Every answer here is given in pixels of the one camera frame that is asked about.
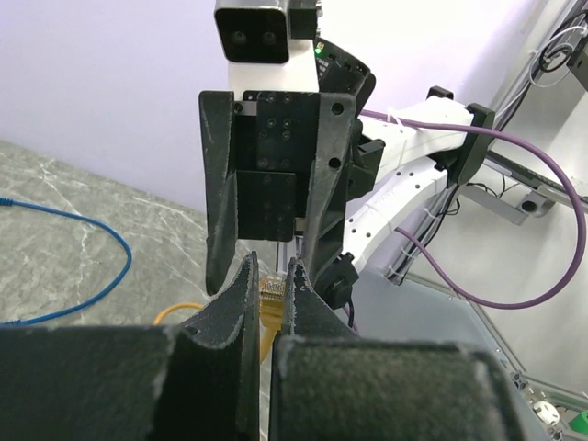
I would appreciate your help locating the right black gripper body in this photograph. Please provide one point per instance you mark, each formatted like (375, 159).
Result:
(276, 133)

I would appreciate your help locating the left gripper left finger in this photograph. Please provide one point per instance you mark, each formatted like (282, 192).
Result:
(197, 380)

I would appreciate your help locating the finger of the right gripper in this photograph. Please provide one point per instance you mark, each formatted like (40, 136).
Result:
(217, 127)
(325, 215)

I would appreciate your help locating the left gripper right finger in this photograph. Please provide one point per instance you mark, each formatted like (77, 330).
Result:
(329, 383)

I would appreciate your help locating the yellow ethernet cable short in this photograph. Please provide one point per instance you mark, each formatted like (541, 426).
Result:
(272, 294)

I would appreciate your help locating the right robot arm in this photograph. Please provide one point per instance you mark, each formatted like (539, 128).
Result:
(393, 169)

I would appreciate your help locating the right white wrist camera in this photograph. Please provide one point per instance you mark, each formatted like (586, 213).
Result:
(269, 45)

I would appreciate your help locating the aluminium rail frame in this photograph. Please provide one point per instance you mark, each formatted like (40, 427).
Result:
(425, 310)

